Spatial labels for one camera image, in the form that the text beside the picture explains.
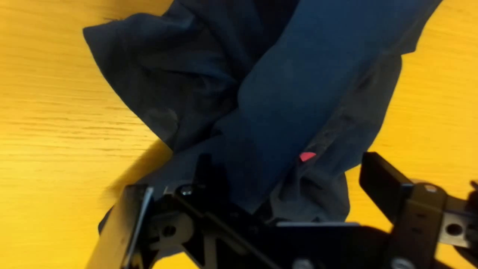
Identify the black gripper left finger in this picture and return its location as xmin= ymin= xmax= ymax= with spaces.
xmin=86 ymin=154 xmax=280 ymax=269

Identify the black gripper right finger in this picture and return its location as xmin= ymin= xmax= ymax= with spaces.
xmin=356 ymin=151 xmax=478 ymax=269

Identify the black shirt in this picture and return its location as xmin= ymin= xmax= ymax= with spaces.
xmin=80 ymin=0 xmax=445 ymax=225

